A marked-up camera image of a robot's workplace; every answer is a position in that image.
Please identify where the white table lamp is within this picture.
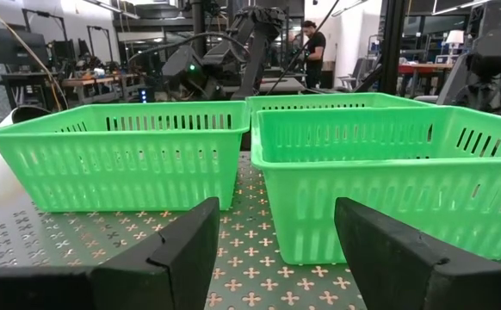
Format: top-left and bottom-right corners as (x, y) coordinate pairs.
(444, 28), (466, 57)

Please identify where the yellow cable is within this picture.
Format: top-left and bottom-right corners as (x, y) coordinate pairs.
(0, 0), (70, 112)

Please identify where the person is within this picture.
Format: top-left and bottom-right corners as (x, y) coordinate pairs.
(300, 20), (328, 90)

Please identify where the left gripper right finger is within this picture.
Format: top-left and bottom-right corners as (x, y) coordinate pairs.
(334, 196), (501, 310)

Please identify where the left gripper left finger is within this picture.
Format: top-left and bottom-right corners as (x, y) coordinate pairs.
(0, 196), (221, 310)

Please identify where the black aluminium rig frame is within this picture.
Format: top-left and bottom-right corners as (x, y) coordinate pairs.
(189, 0), (409, 96)

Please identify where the black computer monitor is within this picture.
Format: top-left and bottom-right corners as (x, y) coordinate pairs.
(0, 25), (50, 66)

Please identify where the green plastic slotted basket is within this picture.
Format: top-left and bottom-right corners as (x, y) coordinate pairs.
(0, 100), (251, 213)
(244, 91), (435, 114)
(250, 105), (501, 266)

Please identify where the wooden workbench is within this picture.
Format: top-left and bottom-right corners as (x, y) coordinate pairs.
(0, 71), (146, 107)

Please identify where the black box blue light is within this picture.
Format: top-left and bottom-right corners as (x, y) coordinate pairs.
(137, 85), (155, 104)

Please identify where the red table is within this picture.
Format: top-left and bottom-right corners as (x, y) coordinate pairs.
(398, 63), (454, 77)

